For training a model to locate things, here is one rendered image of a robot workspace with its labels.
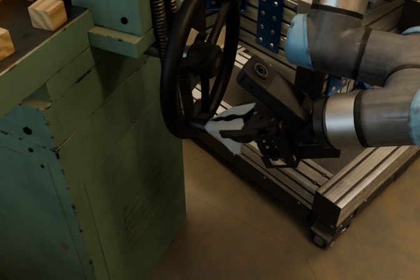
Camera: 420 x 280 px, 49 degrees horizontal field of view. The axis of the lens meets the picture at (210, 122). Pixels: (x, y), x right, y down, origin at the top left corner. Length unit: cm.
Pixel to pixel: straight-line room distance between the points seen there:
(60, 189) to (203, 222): 75
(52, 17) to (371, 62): 47
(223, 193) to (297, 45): 104
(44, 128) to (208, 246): 85
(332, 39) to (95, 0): 38
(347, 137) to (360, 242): 101
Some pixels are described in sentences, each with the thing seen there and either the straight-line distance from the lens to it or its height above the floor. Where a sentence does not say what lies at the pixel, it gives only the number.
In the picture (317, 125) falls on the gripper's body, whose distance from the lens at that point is 62.
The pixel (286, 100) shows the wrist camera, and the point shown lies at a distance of 63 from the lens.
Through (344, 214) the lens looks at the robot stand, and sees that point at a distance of 142.
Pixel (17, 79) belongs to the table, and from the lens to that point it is 70.
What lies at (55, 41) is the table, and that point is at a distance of 75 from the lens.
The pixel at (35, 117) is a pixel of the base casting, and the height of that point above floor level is 78.
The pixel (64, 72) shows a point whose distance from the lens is 78.
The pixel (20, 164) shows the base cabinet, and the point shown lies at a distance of 93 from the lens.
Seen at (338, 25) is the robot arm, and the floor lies 95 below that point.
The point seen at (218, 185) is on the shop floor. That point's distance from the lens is 166.
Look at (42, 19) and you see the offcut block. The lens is 76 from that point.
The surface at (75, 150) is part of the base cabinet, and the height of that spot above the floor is 68.
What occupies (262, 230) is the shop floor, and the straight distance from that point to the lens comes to 156.
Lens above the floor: 126
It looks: 41 degrees down
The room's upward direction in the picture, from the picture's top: straight up
